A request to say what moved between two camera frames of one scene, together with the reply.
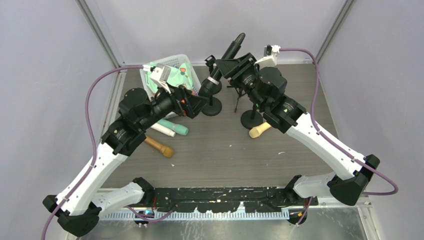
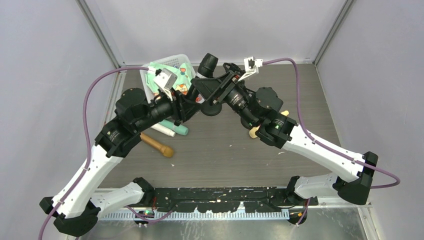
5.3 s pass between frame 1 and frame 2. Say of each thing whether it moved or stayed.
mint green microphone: stayed
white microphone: stayed
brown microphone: stayed
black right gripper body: moved
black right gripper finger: moved
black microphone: moved
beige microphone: stayed
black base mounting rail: stayed
